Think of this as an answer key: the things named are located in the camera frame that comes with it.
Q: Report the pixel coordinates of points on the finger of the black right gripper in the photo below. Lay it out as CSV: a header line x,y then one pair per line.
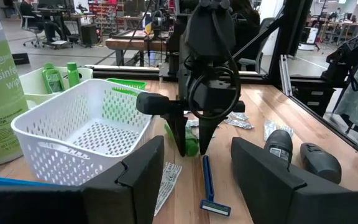
x,y
179,133
206,133

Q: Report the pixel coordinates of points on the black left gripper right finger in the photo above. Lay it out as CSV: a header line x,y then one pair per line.
x,y
266,193

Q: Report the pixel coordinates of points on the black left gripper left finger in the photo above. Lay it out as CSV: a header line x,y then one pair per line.
x,y
129,193

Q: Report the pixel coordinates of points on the small green bottle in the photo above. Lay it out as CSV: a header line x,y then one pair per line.
x,y
53,79
191,143
72,74

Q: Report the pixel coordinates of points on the white bandage packet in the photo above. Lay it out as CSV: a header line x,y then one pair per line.
x,y
193,123
287,130
239,116
168,186
239,124
269,127

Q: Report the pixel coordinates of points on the blue disposable razor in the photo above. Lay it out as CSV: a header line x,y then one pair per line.
x,y
208,180

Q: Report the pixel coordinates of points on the green perforated plastic basket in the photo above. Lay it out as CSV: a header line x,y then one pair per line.
x,y
129,83

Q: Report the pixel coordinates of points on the grey office chair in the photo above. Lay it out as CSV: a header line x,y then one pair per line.
x,y
264,37
26,25

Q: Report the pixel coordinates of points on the white perforated plastic basket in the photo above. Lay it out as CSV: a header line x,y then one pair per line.
x,y
54,149

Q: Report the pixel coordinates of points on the black drawer cabinet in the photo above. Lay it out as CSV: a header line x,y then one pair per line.
x,y
312,96

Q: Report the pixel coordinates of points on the wooden workbench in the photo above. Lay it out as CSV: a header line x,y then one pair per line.
x,y
129,43

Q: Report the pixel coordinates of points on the blue perforated plastic basket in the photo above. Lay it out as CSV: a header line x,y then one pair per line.
x,y
11,182

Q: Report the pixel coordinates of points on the black box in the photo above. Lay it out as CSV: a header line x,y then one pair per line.
x,y
89,34

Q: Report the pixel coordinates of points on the white plastic bin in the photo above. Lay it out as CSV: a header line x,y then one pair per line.
x,y
33,84

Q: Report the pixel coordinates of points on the green white disinfecting wipes canister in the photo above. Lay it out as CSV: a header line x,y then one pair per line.
x,y
2,93

